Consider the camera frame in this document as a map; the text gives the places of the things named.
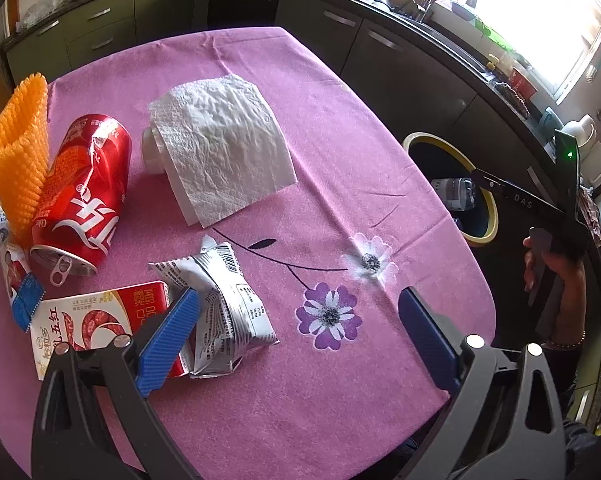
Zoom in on silver snack wrapper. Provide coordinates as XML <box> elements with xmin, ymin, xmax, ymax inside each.
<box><xmin>148</xmin><ymin>235</ymin><xmax>279</xmax><ymax>378</ymax></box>

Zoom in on red white milk carton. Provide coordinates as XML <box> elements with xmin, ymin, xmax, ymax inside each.
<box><xmin>29</xmin><ymin>281</ymin><xmax>170</xmax><ymax>379</ymax></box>

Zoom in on clear plastic water bottle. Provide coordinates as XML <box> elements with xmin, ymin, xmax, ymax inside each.
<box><xmin>431</xmin><ymin>178</ymin><xmax>476</xmax><ymax>211</ymax></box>

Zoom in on white toothpaste tube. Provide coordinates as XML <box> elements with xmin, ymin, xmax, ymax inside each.
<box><xmin>0</xmin><ymin>207</ymin><xmax>44</xmax><ymax>332</ymax></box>

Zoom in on crushed red cola can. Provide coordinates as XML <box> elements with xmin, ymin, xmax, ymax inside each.
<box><xmin>29</xmin><ymin>114</ymin><xmax>132</xmax><ymax>287</ymax></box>

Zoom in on white paper tissue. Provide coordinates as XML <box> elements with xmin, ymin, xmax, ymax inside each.
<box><xmin>142</xmin><ymin>74</ymin><xmax>297</xmax><ymax>228</ymax></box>

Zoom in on orange foam net sleeve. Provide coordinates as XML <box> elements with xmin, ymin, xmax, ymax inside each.
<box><xmin>0</xmin><ymin>73</ymin><xmax>50</xmax><ymax>248</ymax></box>

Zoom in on yellow rimmed trash bin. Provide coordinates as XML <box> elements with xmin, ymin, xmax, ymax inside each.
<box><xmin>403</xmin><ymin>132</ymin><xmax>499</xmax><ymax>247</ymax></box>

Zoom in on person's right hand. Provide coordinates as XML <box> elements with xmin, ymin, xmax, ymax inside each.
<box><xmin>523</xmin><ymin>230</ymin><xmax>587</xmax><ymax>350</ymax></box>

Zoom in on white jug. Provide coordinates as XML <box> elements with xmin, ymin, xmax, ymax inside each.
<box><xmin>561</xmin><ymin>114</ymin><xmax>597</xmax><ymax>159</ymax></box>

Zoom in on teal mug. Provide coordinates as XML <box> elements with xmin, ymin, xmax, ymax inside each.
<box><xmin>538</xmin><ymin>106</ymin><xmax>563</xmax><ymax>144</ymax></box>

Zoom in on pink floral tablecloth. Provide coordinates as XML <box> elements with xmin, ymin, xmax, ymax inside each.
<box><xmin>0</xmin><ymin>26</ymin><xmax>498</xmax><ymax>480</ymax></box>

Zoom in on red cup on counter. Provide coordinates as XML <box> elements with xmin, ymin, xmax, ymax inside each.
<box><xmin>508</xmin><ymin>68</ymin><xmax>537</xmax><ymax>102</ymax></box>

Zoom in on green lower cabinets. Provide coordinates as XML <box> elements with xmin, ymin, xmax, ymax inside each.
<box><xmin>3</xmin><ymin>0</ymin><xmax>559</xmax><ymax>202</ymax></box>

